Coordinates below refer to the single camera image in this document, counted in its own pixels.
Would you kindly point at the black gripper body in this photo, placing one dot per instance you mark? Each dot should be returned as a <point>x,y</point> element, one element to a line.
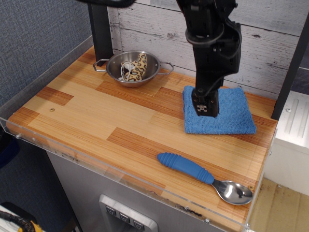
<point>216,56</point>

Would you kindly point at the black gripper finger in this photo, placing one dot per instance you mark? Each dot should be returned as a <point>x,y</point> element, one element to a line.
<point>200,105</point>
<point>214,103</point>

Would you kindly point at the blue cloth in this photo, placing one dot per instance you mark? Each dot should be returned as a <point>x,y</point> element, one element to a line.
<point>234,115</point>

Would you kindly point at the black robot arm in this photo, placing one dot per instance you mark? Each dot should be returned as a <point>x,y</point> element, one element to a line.
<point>203,17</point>

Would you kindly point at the leopard print plush toy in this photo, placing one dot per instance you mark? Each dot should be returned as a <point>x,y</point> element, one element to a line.
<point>134,71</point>

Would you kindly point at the white box with grooves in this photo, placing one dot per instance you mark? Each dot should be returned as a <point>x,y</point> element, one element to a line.
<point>288,160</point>

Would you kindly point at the silver dispenser button panel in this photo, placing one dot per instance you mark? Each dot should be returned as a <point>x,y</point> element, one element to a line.
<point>122,218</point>

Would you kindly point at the silver toy fridge cabinet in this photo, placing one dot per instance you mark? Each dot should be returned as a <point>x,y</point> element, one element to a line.
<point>84,188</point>

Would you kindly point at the clear acrylic table guard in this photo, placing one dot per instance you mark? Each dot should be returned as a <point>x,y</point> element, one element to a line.
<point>87,118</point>

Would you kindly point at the yellow black object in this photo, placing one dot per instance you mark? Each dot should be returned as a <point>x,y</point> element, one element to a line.
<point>16,219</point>

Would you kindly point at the black right frame post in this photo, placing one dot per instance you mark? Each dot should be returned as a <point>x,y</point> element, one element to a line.
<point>292,71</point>

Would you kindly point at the black frame post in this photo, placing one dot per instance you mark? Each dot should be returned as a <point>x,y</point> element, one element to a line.
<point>292,71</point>
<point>100,27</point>

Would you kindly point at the steel bowl with handles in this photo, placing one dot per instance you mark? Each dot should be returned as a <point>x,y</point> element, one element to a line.
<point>112,67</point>

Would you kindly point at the blue handled metal spoon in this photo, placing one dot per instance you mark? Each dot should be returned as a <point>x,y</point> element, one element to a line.
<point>231,192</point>

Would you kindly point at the black left frame post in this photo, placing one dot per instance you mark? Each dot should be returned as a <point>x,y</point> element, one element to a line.
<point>100,27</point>

